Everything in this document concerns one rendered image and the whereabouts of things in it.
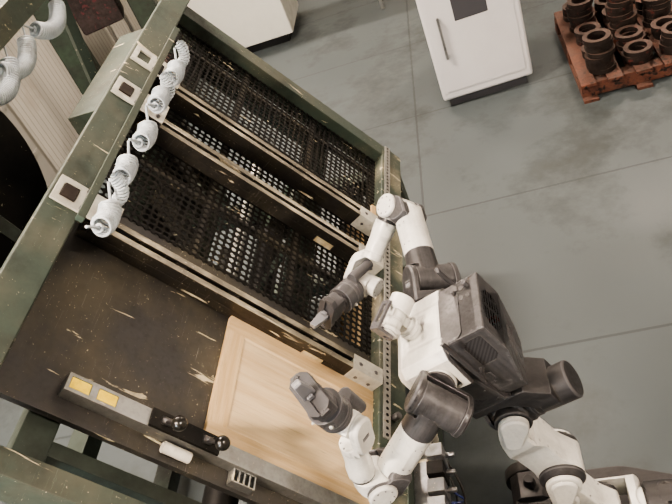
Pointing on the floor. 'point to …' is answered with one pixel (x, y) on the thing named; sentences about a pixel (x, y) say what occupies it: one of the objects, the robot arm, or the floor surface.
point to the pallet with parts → (598, 67)
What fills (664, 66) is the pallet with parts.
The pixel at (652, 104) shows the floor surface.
